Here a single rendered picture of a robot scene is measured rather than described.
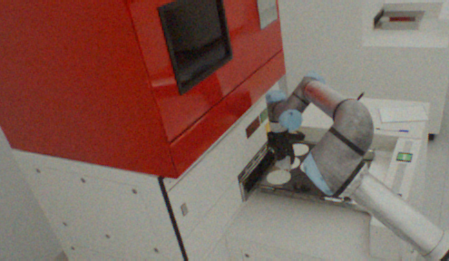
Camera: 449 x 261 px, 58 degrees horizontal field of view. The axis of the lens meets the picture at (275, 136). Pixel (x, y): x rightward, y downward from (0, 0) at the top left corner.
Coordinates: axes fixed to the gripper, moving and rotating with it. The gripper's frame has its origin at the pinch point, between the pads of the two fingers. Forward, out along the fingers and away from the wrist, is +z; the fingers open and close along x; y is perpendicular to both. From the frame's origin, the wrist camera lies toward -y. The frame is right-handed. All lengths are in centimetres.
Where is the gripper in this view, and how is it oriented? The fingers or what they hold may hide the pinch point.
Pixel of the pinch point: (288, 168)
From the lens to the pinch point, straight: 167.2
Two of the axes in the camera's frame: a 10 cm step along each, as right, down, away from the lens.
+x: 6.3, 3.2, -7.1
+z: 1.2, 8.6, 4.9
